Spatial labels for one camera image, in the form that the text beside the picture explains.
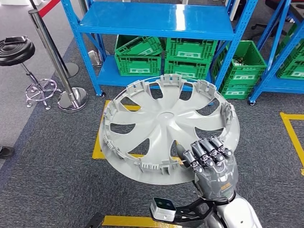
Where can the black stool chrome base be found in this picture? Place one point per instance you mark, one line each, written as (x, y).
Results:
(14, 52)

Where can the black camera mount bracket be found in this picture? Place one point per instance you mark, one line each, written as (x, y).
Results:
(190, 210)

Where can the open green plastic crate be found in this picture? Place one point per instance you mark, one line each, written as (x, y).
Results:
(249, 52)

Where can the white desk panel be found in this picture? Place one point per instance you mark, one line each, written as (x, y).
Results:
(234, 9)

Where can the short red barrier belt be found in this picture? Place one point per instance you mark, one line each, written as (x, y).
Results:
(48, 8)

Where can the grey plastic wheel hubcap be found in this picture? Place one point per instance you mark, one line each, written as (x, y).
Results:
(164, 126)

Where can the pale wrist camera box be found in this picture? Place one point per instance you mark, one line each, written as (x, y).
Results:
(162, 212)

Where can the person's foot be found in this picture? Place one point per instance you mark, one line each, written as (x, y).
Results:
(6, 152)

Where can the dark smartphone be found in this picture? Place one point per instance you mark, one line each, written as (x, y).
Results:
(15, 39)

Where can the dark stanchion post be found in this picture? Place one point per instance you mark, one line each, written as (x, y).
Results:
(72, 70)

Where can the black office chair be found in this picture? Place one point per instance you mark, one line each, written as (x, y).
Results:
(273, 3)

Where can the chrome stanchion post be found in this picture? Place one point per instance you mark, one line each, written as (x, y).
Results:
(95, 59)
(71, 100)

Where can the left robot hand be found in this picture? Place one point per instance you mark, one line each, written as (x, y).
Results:
(93, 221)

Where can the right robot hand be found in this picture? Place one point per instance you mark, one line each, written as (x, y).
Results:
(216, 176)

